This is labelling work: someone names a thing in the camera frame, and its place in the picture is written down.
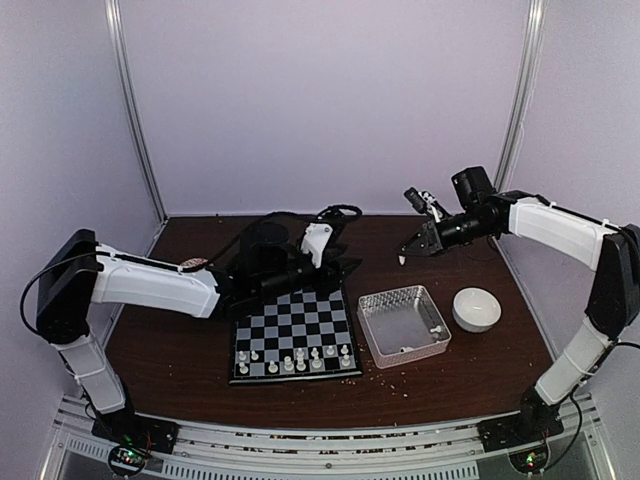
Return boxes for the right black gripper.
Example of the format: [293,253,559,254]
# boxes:
[395,209,495,258]

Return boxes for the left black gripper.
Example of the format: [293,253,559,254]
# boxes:
[255,238,363,303]

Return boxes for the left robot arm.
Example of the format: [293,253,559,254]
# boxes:
[27,220,362,444]

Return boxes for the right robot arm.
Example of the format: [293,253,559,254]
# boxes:
[397,166,639,442]

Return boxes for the black white chessboard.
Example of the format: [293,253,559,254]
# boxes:
[228,287,363,385]

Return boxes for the pink plastic basket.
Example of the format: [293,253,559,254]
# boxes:
[357,285,452,369]

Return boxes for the white ceramic bowl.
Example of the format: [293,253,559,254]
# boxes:
[452,287,502,333]

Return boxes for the red patterned bowl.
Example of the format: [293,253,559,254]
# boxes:
[180,257,207,269]

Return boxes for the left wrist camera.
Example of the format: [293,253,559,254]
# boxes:
[300,223,333,269]

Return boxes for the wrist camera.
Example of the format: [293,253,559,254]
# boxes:
[300,223,333,269]
[404,187,450,223]

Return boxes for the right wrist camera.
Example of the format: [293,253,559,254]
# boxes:
[404,187,450,223]

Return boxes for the front aluminium rail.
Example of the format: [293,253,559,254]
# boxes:
[44,394,616,480]

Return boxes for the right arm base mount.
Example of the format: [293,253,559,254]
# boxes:
[477,389,564,474]

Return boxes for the right aluminium frame post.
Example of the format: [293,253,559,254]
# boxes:
[495,0,548,190]

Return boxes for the aluminium frame post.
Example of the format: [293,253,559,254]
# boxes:
[495,0,548,190]
[104,0,168,224]

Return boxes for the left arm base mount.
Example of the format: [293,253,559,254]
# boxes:
[90,401,179,478]

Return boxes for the left aluminium frame post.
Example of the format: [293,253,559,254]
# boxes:
[104,0,168,224]

